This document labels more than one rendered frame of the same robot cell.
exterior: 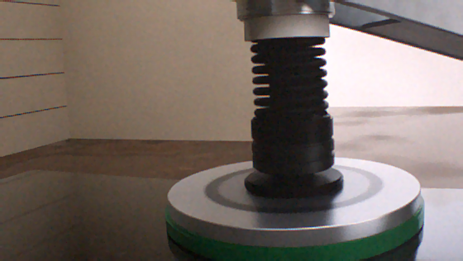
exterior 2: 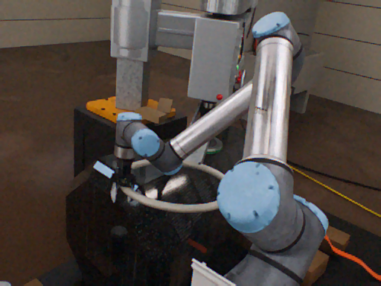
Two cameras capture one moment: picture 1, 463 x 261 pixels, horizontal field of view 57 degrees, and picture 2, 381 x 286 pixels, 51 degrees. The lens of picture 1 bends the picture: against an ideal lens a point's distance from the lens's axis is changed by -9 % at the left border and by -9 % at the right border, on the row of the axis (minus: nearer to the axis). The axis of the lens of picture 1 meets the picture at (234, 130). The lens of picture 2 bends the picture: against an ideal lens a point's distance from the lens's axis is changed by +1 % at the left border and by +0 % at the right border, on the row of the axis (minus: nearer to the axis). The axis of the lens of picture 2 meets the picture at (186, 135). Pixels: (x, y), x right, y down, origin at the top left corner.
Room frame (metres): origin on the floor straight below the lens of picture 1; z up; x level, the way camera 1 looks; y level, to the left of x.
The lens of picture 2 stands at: (0.81, -2.12, 1.76)
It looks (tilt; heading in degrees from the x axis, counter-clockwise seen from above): 23 degrees down; 105
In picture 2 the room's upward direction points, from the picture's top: 7 degrees clockwise
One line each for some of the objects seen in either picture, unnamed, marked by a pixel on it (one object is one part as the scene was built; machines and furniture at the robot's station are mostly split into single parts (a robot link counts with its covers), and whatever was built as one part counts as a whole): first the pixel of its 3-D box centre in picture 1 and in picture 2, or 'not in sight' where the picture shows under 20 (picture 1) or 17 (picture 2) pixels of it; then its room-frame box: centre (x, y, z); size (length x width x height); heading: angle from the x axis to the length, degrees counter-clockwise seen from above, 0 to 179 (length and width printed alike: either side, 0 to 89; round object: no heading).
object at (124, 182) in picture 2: not in sight; (124, 170); (0.25, -0.85, 1.01); 0.09 x 0.08 x 0.12; 123
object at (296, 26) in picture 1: (286, 17); not in sight; (0.37, -0.05, 0.99); 0.07 x 0.07 x 0.04
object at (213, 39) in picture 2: not in sight; (216, 58); (0.37, 0.03, 1.32); 0.36 x 0.22 x 0.45; 94
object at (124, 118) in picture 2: not in sight; (129, 129); (0.25, -0.83, 1.18); 0.10 x 0.09 x 0.12; 138
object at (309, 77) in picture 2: not in sight; (277, 84); (0.58, 3.28, 0.43); 1.30 x 0.62 x 0.86; 67
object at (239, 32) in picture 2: not in sight; (236, 56); (0.49, -0.11, 1.37); 0.08 x 0.03 x 0.28; 94
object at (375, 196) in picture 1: (294, 191); (203, 142); (0.37, -0.05, 0.84); 0.21 x 0.21 x 0.01
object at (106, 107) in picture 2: not in sight; (132, 108); (-0.30, 0.45, 0.76); 0.49 x 0.49 x 0.05; 66
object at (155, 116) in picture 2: not in sight; (151, 115); (-0.09, 0.30, 0.81); 0.20 x 0.10 x 0.05; 164
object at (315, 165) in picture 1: (293, 158); not in sight; (0.37, -0.05, 0.87); 0.07 x 0.07 x 0.01
